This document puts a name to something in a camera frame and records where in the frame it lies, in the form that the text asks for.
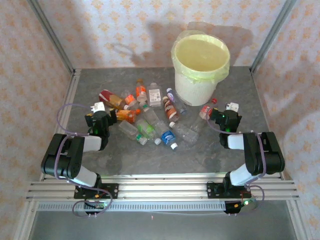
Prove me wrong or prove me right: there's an aluminium frame rail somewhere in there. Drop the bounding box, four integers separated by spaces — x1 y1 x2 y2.
26 174 301 202

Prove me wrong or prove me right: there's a clear bottle green neck ring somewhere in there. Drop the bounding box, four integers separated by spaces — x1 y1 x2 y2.
118 119 149 146

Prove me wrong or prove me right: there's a red label cola bottle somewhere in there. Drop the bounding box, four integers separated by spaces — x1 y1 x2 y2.
191 98 219 135

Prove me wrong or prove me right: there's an aluminium frame post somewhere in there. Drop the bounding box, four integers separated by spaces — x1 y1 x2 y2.
249 0 298 74
26 0 76 75

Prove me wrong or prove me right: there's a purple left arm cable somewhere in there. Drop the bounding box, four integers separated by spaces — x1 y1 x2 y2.
54 103 113 218

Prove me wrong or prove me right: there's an aluminium side rail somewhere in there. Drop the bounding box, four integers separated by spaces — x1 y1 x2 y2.
39 68 82 181

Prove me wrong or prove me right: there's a yellow-green bin liner bag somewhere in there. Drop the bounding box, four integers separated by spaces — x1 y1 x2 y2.
170 29 231 82

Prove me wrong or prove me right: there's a white plastic bin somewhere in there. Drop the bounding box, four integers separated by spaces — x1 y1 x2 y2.
174 33 231 107

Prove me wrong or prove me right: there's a clear square bottle white label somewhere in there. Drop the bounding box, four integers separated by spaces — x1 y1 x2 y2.
146 82 164 108

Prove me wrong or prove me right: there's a small circuit board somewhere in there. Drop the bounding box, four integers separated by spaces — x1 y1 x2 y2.
223 198 258 216
83 199 108 211

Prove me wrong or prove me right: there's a red and brown label bottle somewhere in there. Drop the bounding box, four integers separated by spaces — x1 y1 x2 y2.
98 89 131 111

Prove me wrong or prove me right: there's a clear bottle green neck label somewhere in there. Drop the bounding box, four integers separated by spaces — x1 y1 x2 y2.
138 100 161 127

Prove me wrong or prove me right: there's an orange soda bottle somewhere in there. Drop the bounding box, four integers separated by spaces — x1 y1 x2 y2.
135 78 149 103

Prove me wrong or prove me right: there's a clear bottle bright green label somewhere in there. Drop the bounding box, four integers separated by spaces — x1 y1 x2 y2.
135 118 163 146

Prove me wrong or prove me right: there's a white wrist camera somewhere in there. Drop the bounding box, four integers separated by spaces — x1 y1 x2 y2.
225 101 240 113
90 101 106 113

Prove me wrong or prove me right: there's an aluminium frame leg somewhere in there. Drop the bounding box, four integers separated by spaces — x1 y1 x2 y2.
13 199 38 240
286 199 313 240

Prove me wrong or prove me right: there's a purple label clear bottle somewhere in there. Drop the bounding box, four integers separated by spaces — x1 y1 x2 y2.
165 87 189 115

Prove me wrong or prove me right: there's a grey slotted cable duct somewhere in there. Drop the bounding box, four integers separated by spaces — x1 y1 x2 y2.
37 201 227 213

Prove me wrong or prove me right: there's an orange juice bottle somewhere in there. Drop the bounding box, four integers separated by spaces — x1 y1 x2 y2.
114 108 138 124

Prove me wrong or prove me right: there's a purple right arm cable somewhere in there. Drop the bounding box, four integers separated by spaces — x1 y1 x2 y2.
207 119 266 203

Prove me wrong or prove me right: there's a blue label water bottle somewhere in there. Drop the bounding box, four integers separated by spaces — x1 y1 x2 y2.
154 119 179 151

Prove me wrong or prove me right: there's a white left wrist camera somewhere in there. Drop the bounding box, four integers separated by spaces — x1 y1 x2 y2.
90 101 106 113

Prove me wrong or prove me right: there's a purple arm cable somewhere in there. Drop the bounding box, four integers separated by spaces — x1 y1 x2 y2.
207 119 266 203
54 103 113 218

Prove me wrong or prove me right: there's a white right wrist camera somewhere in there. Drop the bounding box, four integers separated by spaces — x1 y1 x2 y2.
225 101 240 113

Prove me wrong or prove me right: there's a brown Nescafe coffee bottle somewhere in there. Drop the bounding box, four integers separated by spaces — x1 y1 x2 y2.
161 96 181 123

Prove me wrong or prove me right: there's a clear unlabelled plastic bottle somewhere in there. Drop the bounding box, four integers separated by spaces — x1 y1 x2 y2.
168 121 200 148

